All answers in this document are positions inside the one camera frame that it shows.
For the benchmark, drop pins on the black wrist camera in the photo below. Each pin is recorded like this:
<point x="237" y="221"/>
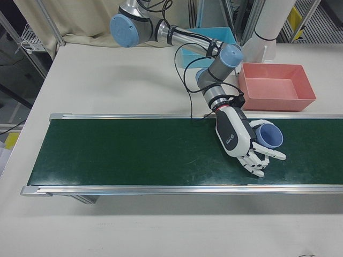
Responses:
<point x="239" y="100"/>

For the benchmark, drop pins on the beige curtain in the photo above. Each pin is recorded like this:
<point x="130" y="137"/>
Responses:
<point x="75" y="18"/>

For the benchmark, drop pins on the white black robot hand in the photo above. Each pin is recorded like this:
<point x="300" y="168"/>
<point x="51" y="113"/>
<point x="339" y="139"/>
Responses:
<point x="233" y="134"/>

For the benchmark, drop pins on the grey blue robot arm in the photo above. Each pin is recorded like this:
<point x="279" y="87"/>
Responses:
<point x="187" y="40"/>

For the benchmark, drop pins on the white robot column base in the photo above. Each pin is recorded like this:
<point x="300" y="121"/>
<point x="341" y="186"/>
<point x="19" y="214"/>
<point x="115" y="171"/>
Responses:
<point x="268" y="26"/>

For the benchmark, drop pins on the green conveyor belt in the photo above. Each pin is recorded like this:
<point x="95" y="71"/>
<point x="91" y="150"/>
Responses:
<point x="134" y="152"/>

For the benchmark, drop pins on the light blue plastic cup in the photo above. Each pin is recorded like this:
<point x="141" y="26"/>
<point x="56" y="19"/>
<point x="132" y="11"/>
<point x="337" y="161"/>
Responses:
<point x="270" y="136"/>

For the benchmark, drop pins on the blue plastic box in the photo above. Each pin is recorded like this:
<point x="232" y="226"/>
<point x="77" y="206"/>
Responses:
<point x="193" y="56"/>

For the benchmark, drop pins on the pink plastic box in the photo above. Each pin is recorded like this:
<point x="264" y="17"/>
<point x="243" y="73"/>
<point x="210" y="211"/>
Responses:
<point x="276" y="85"/>

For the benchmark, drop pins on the yellow black safety marker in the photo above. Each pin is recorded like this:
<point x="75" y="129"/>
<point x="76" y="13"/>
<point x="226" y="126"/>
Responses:
<point x="294" y="18"/>

